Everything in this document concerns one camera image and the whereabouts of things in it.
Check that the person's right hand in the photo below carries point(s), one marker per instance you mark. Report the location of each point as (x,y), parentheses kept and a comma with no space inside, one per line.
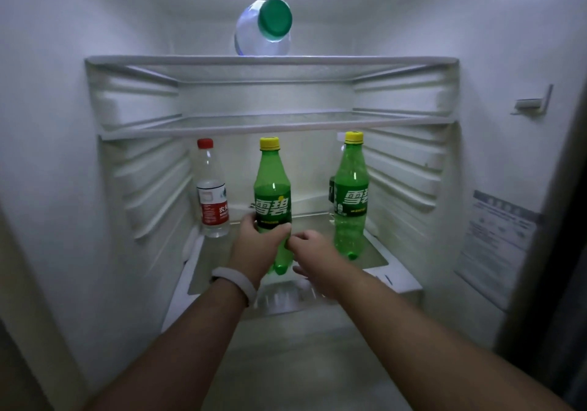
(321,259)

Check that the person's left hand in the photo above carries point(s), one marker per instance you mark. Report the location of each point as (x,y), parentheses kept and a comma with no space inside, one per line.
(250,252)

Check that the person's right thumb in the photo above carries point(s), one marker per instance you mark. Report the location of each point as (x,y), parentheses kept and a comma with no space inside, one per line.
(298,240)

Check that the person's left thumb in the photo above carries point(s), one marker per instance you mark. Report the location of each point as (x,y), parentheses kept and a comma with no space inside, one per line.
(277,232)

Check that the green soda bottle yellow cap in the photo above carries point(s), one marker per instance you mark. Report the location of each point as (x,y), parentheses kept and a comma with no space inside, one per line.
(351,195)
(273,186)

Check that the person's right forearm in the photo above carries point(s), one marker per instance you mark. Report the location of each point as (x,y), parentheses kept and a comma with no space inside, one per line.
(422,355)

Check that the person's left forearm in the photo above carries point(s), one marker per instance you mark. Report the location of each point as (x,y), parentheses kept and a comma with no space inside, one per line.
(183,351)

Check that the dark label bottle white cap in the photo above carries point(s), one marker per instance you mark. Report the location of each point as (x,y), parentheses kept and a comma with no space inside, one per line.
(331,190)

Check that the white wristband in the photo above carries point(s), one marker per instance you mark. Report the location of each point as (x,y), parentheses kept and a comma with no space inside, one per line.
(238,280)

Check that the clear water bottle red cap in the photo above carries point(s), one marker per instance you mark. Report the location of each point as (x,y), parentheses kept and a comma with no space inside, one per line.
(212,195)

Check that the glass fridge shelf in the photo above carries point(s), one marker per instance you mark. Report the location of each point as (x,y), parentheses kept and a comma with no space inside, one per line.
(275,125)
(275,60)

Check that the large water jug green cap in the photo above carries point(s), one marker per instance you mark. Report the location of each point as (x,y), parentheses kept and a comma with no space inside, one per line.
(261,34)

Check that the grey information sticker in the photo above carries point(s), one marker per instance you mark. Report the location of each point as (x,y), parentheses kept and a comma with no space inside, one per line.
(497,241)

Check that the glass shelf with white frame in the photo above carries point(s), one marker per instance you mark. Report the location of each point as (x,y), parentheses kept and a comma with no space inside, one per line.
(215,259)

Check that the white wall bracket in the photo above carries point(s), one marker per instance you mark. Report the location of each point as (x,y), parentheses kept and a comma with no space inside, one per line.
(534,102)

